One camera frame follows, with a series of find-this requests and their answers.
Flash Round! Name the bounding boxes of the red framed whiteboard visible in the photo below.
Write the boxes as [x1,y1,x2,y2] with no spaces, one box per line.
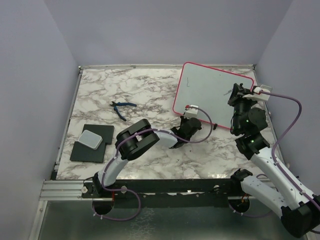
[172,62,255,129]

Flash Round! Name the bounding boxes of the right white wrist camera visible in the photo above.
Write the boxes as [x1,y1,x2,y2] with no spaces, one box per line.
[243,84,273,102]

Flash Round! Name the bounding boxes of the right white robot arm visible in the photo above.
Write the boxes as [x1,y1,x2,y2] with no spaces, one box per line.
[227,83,320,238]

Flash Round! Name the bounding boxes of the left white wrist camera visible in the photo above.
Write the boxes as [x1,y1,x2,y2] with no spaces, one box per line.
[183,105,199,119]

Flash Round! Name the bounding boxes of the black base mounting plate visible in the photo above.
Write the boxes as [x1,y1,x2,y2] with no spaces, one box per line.
[81,170,250,212]

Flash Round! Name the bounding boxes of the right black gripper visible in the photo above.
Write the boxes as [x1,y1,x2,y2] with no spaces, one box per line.
[228,83,260,133]

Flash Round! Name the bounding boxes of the blue handled pliers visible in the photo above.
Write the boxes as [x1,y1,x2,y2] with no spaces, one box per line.
[109,101,138,122]

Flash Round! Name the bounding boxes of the black foam pad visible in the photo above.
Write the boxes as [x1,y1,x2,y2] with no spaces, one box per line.
[70,124,115,164]

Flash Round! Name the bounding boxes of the grey whiteboard eraser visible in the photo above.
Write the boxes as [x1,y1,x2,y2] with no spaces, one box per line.
[77,130,103,150]

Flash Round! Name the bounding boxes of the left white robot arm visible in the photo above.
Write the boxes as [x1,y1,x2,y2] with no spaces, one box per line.
[92,117,202,198]

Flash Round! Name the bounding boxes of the aluminium table frame rail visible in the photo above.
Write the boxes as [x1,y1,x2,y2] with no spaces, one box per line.
[38,66,84,202]

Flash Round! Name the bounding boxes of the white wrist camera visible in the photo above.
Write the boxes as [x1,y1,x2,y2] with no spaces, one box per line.
[183,105,199,119]
[243,84,273,102]

